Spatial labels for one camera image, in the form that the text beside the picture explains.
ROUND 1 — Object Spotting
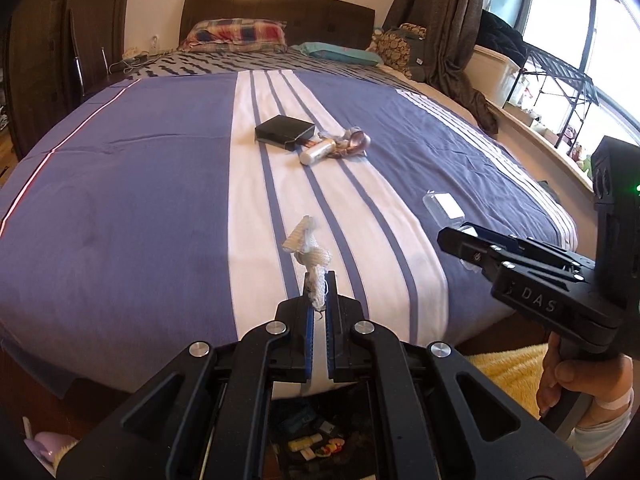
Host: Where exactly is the white tube yellow cap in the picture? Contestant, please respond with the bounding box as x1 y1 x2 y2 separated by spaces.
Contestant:
298 139 336 166

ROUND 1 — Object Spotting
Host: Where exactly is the brown striped ribbon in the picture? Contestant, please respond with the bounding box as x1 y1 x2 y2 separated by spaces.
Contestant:
304 128 371 158

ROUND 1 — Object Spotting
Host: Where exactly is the black box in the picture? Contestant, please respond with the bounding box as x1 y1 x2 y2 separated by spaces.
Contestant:
255 115 314 151

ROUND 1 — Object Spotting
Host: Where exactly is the black trash bin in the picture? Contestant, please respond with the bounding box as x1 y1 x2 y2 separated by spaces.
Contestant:
262 384 376 479

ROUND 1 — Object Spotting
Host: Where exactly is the person's right hand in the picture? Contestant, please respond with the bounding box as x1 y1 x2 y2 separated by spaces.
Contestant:
536 333 634 428

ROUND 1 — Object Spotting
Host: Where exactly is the yellow fluffy rug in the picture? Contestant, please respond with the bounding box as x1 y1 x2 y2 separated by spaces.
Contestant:
468 344 548 419

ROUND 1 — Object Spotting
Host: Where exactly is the clear plastic packaging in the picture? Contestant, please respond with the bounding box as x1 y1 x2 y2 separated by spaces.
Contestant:
422 188 482 271

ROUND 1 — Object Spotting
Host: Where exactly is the blue striped bed cover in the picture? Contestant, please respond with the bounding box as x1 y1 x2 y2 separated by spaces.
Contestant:
1 70 578 393

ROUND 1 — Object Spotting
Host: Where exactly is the black metal rack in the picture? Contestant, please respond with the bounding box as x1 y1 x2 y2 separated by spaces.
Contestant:
506 42 599 155

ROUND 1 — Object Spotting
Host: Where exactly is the white storage box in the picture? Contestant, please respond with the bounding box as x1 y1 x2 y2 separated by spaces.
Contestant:
464 46 520 107

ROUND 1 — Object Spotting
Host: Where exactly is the brown patterned cushion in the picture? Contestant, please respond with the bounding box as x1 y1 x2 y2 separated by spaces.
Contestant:
368 23 426 82

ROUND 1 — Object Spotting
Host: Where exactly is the brown curtain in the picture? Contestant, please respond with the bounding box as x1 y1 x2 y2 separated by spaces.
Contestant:
383 0 498 138

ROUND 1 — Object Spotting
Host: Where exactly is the zebra pattern bed sheet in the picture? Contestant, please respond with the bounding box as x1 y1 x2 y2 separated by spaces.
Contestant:
127 50 414 91

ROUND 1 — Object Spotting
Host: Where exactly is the teal pillow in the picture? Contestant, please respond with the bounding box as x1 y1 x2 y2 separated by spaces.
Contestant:
292 42 383 66

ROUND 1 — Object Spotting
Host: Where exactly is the plaid red blue pillow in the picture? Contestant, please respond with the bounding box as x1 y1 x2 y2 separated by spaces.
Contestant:
179 18 288 53

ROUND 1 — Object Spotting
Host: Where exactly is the dark wooden headboard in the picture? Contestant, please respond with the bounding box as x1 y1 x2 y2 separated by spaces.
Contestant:
179 0 375 50

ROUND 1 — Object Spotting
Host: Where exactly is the dark wooden wardrobe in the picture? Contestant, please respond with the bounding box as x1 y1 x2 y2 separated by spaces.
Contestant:
1 0 127 159

